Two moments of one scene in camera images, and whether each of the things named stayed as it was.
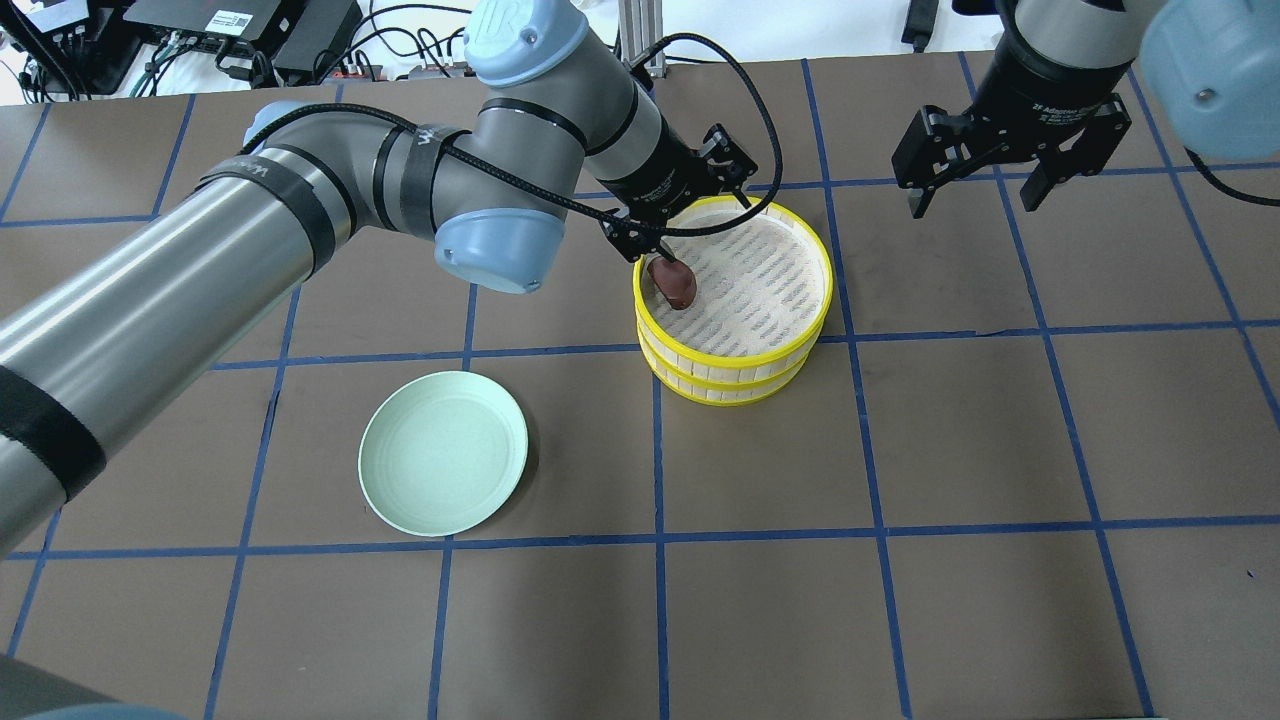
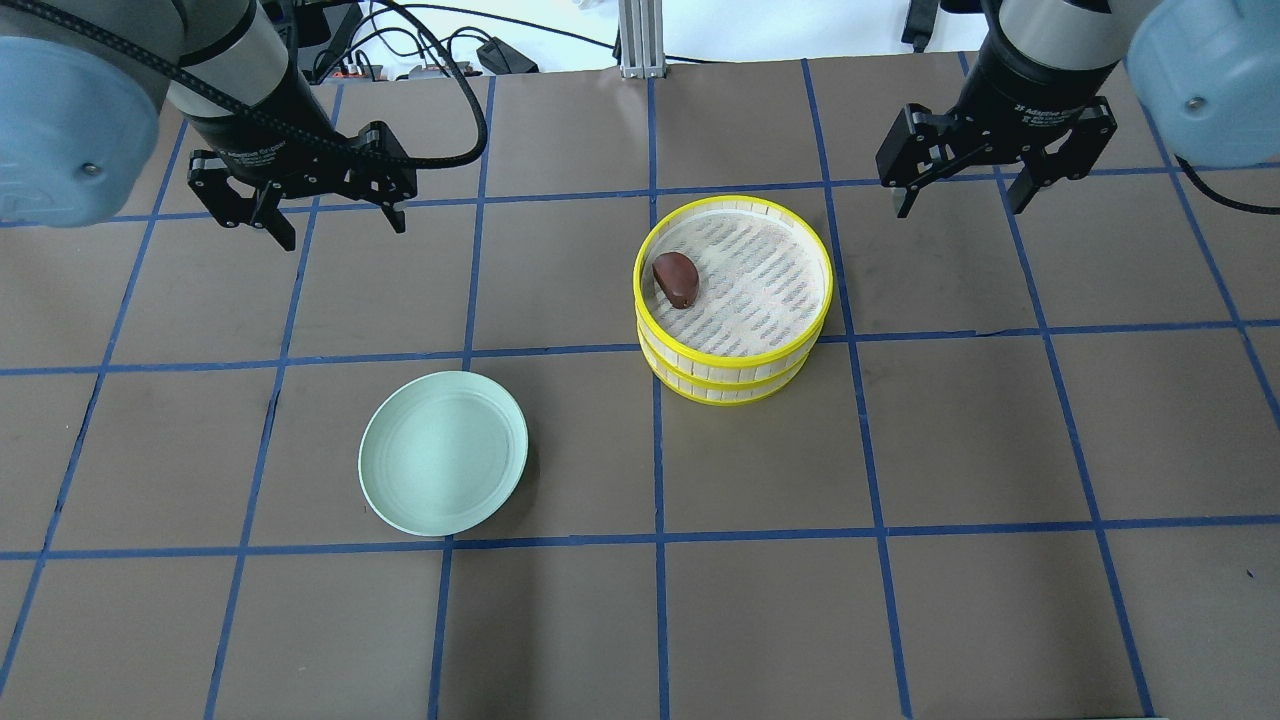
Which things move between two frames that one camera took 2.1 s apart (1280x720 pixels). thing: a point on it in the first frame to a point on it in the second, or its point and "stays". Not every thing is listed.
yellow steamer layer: (763, 286) stays
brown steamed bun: (675, 281) stays
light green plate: (440, 450) stays
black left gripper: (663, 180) to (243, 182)
